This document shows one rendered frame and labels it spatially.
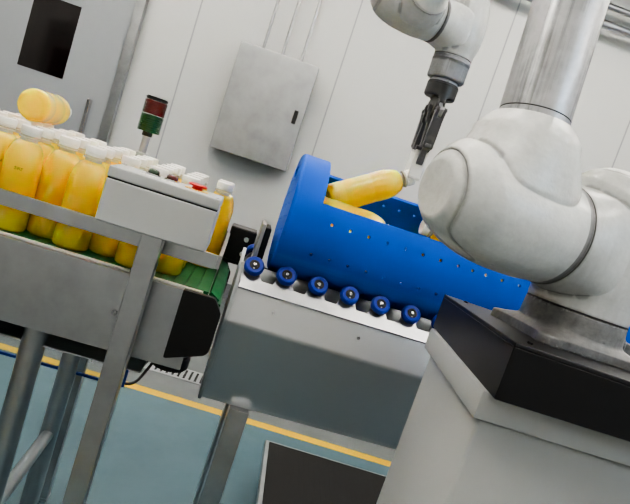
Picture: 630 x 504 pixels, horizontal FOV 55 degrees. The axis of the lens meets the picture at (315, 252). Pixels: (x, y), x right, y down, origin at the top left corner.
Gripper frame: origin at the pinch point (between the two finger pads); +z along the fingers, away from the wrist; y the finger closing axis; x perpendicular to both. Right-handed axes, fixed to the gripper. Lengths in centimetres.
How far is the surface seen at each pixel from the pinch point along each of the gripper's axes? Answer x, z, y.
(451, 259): -11.0, 17.8, -15.1
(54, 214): 70, 33, -22
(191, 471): 24, 129, 71
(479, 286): -19.3, 21.6, -15.2
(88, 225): 63, 33, -22
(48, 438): 66, 98, 14
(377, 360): -3.0, 44.5, -14.8
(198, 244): 41, 28, -35
